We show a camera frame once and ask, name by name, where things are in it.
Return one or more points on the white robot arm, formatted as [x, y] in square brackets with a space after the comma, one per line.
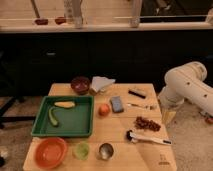
[187, 82]

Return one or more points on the dark maroon bowl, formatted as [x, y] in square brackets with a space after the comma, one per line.
[80, 85]

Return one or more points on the orange red bowl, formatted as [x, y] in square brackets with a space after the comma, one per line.
[50, 152]

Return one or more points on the white folded cloth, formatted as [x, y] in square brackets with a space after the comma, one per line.
[99, 83]

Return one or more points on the orange peach fruit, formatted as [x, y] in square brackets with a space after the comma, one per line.
[104, 110]

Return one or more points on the blue grey sponge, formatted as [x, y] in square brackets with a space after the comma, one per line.
[117, 105]

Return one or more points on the black eraser block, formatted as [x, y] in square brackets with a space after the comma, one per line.
[136, 93]

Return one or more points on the yellow corn cob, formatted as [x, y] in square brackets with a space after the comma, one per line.
[65, 104]

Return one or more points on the green plastic tray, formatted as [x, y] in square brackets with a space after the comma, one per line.
[73, 122]

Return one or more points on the bunch of red grapes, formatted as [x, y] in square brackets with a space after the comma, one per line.
[144, 123]

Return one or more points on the wooden table board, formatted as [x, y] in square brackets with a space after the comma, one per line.
[128, 156]

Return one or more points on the green cucumber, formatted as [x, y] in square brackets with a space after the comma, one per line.
[53, 120]

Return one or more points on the silver metal cup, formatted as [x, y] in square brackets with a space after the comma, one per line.
[106, 151]

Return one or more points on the light green cup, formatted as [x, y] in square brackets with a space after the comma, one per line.
[81, 150]

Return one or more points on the red object on shelf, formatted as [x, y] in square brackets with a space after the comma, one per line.
[60, 20]
[41, 21]

